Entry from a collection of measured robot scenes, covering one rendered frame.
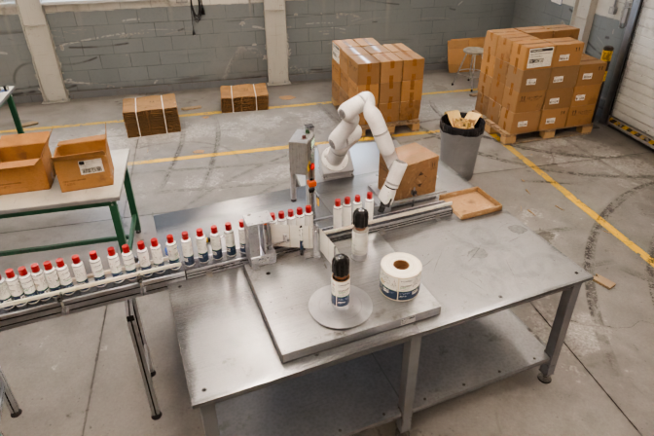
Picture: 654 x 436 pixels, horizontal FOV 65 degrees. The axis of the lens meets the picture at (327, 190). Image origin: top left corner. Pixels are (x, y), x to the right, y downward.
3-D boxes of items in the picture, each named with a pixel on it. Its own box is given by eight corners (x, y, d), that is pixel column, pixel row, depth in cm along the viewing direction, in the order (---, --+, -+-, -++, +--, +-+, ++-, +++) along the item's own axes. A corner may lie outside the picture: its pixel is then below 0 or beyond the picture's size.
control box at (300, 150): (289, 173, 278) (288, 141, 268) (298, 160, 292) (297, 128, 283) (308, 175, 276) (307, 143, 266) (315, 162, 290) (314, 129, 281)
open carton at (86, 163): (56, 200, 352) (41, 151, 333) (63, 167, 394) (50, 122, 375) (117, 191, 363) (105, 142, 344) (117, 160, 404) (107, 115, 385)
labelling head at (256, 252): (251, 268, 273) (247, 227, 260) (245, 253, 283) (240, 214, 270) (276, 261, 277) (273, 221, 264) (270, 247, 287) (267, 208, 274)
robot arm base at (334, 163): (321, 169, 362) (325, 160, 345) (321, 145, 369) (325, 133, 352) (347, 171, 365) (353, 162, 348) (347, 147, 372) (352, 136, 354)
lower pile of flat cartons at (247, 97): (221, 113, 695) (219, 97, 684) (221, 99, 741) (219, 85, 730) (270, 110, 705) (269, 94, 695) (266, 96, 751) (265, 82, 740)
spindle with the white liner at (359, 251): (355, 263, 276) (356, 216, 261) (348, 253, 283) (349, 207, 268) (370, 259, 279) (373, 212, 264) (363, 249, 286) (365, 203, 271)
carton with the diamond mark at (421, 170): (399, 203, 333) (402, 166, 319) (377, 188, 351) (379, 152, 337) (435, 191, 347) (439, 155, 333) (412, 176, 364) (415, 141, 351)
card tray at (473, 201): (461, 220, 320) (462, 214, 318) (438, 199, 341) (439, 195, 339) (501, 210, 330) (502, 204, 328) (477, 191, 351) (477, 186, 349)
